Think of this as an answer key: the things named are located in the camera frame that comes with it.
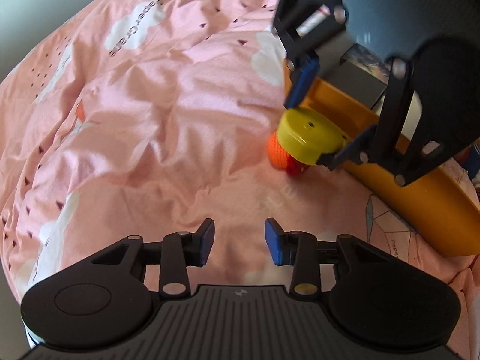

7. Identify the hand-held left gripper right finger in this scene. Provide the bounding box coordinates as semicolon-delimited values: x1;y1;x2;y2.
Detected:
265;217;391;297

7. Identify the pink printed blanket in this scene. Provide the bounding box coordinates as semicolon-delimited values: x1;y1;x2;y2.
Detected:
0;0;480;360

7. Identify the orange cardboard box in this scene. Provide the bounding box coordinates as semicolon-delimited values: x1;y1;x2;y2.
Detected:
283;69;480;258

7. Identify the yellow round container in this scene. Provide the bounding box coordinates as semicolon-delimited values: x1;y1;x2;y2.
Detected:
277;107;353;166

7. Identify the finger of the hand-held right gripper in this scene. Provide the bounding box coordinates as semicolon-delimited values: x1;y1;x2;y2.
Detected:
317;59;470;188
272;0;350;108

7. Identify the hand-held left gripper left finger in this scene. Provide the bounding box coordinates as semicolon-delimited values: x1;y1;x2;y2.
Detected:
92;218;215;299

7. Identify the colourful crocheted toy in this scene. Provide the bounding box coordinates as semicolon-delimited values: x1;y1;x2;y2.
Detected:
267;131;312;177

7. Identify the dark grey box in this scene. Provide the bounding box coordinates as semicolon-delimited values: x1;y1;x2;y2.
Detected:
326;62;387;108

